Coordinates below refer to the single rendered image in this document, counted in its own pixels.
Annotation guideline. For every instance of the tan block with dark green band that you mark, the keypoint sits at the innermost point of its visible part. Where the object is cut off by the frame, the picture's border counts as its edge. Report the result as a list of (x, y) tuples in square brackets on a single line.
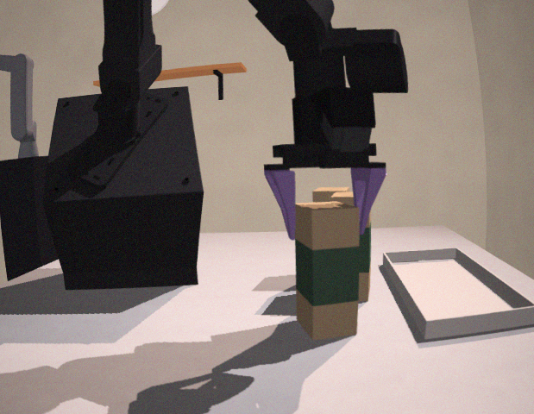
[(323, 194), (327, 251), (365, 261)]

